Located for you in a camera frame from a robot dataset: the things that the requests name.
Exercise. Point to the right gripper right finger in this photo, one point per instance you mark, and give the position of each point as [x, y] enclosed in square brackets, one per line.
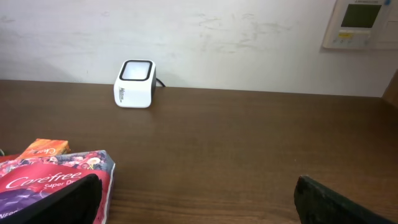
[317, 204]

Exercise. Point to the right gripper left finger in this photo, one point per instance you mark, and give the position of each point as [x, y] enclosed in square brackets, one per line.
[75, 203]

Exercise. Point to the red purple Carefree pad pack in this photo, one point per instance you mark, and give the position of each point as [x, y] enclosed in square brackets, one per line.
[26, 181]

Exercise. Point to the small orange box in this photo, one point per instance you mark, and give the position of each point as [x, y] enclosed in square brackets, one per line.
[46, 148]

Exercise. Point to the red Nescafe coffee sachet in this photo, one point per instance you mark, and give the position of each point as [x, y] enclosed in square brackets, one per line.
[8, 158]

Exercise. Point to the white barcode scanner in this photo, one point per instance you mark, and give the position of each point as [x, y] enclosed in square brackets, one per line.
[136, 83]

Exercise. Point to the white wall control panel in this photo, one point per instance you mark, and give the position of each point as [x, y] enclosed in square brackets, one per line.
[362, 24]

